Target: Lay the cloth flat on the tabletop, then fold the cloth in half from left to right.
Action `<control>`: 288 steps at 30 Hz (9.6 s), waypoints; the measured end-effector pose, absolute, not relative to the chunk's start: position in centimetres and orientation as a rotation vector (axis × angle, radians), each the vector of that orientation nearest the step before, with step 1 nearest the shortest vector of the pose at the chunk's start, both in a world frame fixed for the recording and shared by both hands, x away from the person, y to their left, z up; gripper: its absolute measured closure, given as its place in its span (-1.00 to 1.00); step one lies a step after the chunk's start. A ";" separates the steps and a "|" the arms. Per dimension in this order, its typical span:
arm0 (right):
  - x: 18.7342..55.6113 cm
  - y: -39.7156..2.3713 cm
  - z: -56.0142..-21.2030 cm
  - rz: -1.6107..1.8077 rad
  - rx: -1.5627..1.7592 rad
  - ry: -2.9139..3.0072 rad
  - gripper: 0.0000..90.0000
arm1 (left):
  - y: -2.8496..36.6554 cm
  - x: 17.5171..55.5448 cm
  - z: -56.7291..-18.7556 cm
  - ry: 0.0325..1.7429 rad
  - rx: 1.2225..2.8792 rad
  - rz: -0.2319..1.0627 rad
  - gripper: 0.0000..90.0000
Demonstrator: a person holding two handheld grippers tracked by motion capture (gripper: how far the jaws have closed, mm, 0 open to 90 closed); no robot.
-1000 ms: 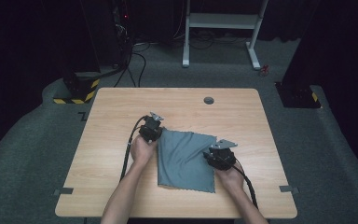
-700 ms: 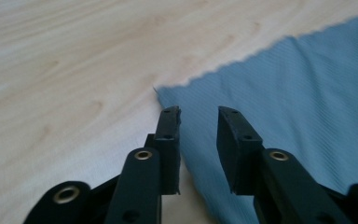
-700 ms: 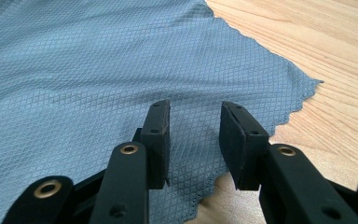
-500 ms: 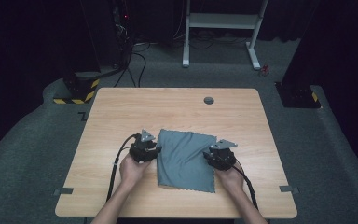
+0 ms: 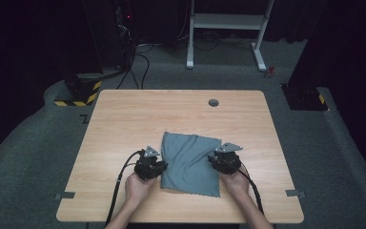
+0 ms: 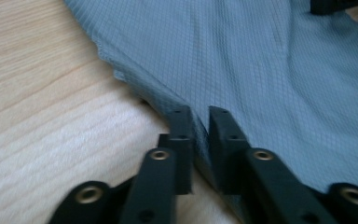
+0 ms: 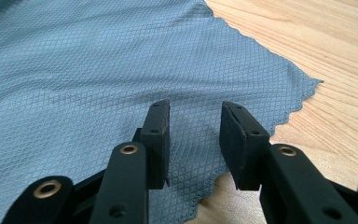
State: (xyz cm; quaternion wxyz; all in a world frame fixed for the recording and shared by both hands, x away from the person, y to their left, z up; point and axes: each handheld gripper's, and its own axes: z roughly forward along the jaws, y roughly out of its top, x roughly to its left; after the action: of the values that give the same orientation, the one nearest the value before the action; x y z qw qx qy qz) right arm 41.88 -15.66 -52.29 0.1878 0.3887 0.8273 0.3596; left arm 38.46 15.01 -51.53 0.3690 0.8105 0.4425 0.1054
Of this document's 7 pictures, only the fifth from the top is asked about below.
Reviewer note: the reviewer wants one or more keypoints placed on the person's left hand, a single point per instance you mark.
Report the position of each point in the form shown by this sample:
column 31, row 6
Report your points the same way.
column 138, row 189

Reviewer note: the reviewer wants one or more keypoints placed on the black stand base yellow mark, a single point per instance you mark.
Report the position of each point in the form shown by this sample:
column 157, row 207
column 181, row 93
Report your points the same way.
column 303, row 98

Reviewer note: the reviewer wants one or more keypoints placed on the grey tape strip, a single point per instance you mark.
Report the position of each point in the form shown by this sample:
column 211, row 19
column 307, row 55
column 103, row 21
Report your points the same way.
column 65, row 195
column 295, row 193

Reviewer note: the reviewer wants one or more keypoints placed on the dark equipment rack red light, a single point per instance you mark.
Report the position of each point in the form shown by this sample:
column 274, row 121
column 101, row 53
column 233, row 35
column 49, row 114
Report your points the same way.
column 125, row 28

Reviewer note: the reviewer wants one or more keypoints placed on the person's right hand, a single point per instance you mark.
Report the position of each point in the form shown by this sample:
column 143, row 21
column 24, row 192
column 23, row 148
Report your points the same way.
column 235, row 184

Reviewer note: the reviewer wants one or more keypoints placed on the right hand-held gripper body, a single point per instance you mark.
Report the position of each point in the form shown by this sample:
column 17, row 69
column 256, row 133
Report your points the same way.
column 227, row 162

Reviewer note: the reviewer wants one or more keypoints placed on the white metal stand frame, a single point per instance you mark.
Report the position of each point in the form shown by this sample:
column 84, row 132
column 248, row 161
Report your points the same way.
column 225, row 21

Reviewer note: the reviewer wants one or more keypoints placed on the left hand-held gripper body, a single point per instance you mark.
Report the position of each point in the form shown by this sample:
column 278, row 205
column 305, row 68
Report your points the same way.
column 147, row 167

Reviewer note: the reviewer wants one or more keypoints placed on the black yellow striped stand base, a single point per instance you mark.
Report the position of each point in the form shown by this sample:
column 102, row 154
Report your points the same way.
column 82, row 90

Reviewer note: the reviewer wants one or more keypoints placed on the small red object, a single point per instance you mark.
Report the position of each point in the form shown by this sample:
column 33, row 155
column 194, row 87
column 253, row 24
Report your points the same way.
column 269, row 72

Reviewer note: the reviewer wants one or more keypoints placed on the grey cloth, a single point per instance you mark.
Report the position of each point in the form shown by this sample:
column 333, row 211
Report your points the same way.
column 189, row 165

